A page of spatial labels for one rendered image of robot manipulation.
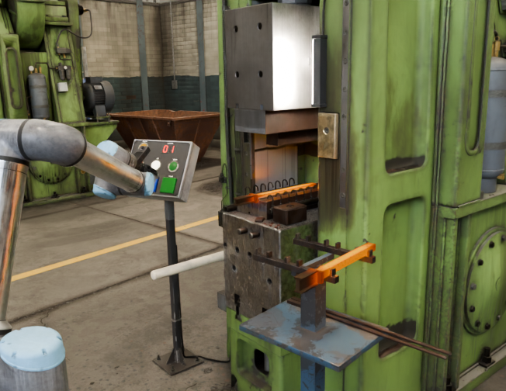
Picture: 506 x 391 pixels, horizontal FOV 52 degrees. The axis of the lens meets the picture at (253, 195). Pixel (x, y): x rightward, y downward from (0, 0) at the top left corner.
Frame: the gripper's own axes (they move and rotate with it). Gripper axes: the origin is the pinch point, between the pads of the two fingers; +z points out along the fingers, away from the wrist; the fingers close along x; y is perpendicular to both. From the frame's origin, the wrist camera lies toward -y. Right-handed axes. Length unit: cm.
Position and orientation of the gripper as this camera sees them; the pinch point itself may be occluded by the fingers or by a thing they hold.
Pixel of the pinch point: (156, 175)
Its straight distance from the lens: 239.2
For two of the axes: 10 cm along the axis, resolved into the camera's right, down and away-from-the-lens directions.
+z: 3.8, 3.0, 8.7
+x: 9.0, 0.8, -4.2
